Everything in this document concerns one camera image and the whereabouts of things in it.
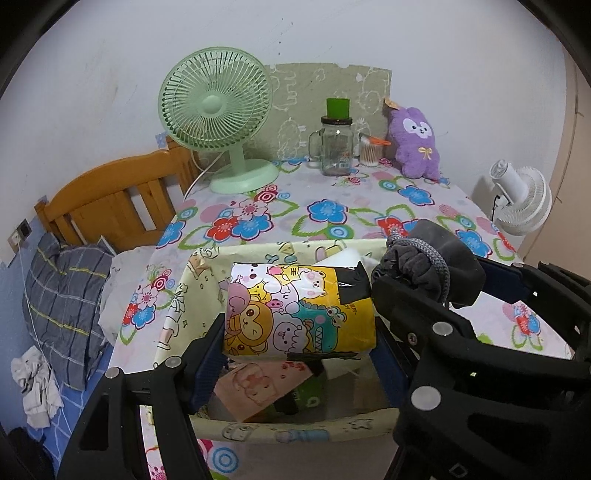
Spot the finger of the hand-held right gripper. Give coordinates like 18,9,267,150
478,261,525,303

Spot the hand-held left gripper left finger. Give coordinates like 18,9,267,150
55,316,227,480

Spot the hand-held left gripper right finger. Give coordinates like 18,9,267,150
372,272,591,480

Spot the pink cartoon tissue pack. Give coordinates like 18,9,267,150
215,362,315,421

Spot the grey drawstring pouch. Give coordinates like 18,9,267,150
372,220,486,309

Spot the green orange tissue pack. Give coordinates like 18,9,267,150
272,374,324,411

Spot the yellow cartoon storage box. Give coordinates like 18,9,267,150
154,240,402,448

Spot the yellow cartoon tissue pack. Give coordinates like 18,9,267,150
223,262,377,361

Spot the white tissue packet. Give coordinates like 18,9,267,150
318,247,370,269

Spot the white standing fan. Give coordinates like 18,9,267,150
489,159,552,236

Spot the beige door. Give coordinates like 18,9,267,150
522,60,591,278

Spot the blue bed sheet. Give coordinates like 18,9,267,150
0,263,116,480

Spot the grey plaid pillow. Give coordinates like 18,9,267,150
22,233,114,391

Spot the purple plush bunny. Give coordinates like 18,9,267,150
384,99,441,181

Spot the crumpled white cloth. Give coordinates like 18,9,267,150
10,345,63,430

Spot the cotton swab container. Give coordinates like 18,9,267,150
359,134,391,167

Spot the black bag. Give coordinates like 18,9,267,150
7,427,56,480

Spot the wooden bed headboard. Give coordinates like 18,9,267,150
36,138,204,254

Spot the glass jar with green lid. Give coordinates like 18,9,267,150
308,98,355,177

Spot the green desk fan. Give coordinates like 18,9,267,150
158,50,280,195

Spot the green cartoon cardboard sheet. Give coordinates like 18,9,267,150
265,62,392,160

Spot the white fan cable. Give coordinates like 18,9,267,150
182,152,222,201

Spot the wall socket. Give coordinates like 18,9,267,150
9,219,33,252

